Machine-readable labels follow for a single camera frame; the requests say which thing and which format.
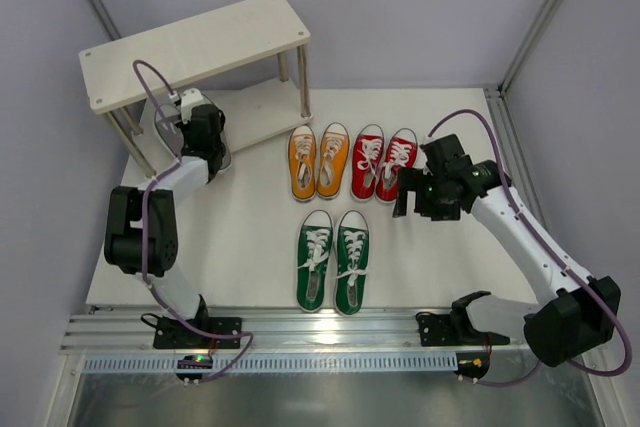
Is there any grey canvas sneaker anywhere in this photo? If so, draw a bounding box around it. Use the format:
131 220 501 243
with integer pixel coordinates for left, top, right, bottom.
153 104 184 157
218 109 232 173

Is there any green canvas sneaker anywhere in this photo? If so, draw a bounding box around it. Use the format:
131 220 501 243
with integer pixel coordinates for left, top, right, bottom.
295 210 334 312
334 210 370 316

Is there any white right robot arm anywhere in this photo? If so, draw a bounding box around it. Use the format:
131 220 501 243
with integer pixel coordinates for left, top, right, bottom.
393 135 621 367

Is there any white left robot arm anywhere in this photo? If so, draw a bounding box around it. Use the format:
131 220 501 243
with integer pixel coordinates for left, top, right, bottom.
104 103 227 338

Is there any white wooden shoe shelf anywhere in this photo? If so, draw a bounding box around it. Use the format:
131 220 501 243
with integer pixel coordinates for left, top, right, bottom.
79 0 312 177

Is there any right red canvas sneaker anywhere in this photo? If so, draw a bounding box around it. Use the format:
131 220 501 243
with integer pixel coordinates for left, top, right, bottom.
375 128 419 203

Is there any red canvas sneaker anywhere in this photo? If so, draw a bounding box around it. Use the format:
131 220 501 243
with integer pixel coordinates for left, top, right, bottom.
375 128 419 203
351 124 385 202

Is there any left red canvas sneaker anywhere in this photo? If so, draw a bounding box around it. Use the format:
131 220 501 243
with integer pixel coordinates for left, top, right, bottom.
351 124 385 202

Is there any right orange canvas sneaker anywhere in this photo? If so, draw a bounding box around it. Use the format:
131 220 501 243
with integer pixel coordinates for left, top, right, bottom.
316 122 350 200

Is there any orange canvas sneaker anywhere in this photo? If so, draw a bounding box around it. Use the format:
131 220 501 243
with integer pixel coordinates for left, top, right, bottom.
316 122 350 200
287 125 317 202

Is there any left orange canvas sneaker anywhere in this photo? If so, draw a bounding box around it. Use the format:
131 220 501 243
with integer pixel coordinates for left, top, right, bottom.
287 125 317 202

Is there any right controller board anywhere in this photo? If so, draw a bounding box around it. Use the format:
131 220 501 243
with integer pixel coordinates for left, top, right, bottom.
454 353 491 384

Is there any controller board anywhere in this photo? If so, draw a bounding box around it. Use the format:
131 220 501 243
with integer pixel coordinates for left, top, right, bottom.
175 354 213 387
454 353 491 384

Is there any left controller board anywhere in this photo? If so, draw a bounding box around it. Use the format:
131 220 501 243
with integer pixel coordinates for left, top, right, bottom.
175 354 213 387

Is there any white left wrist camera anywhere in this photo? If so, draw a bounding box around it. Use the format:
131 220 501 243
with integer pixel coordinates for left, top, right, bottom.
168 88 206 125

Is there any right aluminium frame post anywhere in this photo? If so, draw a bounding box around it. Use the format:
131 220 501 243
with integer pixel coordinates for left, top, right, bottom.
484 0 564 207

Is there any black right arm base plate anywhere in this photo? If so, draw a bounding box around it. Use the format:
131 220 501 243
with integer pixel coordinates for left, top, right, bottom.
415 312 462 347

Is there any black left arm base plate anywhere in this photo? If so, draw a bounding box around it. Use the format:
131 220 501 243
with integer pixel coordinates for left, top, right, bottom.
152 315 243 351

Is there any aluminium mounting rail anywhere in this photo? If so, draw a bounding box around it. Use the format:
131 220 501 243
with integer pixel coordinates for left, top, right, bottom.
59 307 596 354

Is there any slotted grey cable duct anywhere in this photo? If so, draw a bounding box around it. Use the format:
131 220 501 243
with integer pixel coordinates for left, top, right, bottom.
81 350 456 375

